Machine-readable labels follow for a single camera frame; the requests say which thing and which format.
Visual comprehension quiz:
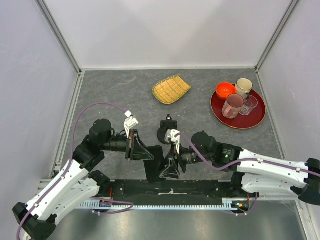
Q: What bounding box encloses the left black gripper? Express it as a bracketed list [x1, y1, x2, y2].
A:
[101, 128, 155, 161]

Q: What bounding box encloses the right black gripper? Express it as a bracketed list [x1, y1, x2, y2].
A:
[159, 142, 213, 180]

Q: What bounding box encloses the black smartphone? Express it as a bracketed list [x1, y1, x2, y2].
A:
[143, 145, 165, 183]

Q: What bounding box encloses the black phone stand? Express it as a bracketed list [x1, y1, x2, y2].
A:
[157, 114, 178, 145]

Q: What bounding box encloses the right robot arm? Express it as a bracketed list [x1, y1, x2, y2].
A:
[157, 129, 320, 206]

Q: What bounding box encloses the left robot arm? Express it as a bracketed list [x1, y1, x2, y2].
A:
[12, 116, 154, 240]

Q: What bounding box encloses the woven bamboo tray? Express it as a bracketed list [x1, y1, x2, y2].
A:
[151, 74, 191, 105]

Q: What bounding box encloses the red round tray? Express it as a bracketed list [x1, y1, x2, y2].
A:
[210, 88, 267, 130]

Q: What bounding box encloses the pink mug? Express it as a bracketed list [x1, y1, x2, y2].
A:
[221, 94, 245, 119]

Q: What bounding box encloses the orange bowl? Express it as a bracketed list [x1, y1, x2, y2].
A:
[215, 82, 237, 100]

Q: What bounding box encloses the clear glass cup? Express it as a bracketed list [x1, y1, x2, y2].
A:
[239, 94, 258, 116]

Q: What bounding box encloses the white ceramic mug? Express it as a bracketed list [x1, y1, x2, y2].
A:
[235, 78, 253, 99]

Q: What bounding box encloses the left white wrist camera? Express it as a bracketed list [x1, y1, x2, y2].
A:
[123, 110, 139, 138]

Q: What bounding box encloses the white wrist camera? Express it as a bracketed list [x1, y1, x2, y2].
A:
[164, 129, 181, 155]
[123, 110, 139, 138]

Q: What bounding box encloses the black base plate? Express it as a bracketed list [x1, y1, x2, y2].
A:
[96, 179, 260, 206]

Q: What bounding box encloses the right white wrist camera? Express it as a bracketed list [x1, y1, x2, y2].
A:
[164, 129, 181, 155]

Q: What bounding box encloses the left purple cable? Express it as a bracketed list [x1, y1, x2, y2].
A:
[16, 102, 136, 240]

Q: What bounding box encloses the slotted cable duct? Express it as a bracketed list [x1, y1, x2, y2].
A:
[76, 199, 249, 212]

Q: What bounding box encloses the left aluminium frame post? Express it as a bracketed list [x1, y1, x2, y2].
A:
[35, 0, 82, 75]

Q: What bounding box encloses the aluminium frame post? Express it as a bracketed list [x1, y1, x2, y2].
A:
[35, 0, 82, 75]
[254, 0, 301, 73]

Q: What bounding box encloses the right aluminium frame post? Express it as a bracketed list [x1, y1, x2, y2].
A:
[254, 0, 301, 73]

